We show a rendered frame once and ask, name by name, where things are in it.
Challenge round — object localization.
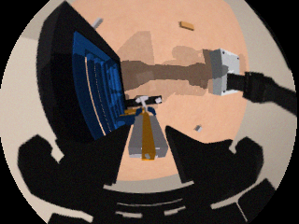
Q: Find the grey rectangular bar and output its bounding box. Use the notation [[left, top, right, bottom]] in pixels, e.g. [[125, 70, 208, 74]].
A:
[[91, 16, 102, 29]]

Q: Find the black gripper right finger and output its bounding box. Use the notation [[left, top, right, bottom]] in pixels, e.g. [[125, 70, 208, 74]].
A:
[[164, 124, 233, 184]]

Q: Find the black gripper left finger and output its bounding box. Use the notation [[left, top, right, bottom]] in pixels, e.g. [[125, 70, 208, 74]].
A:
[[55, 124, 128, 187]]

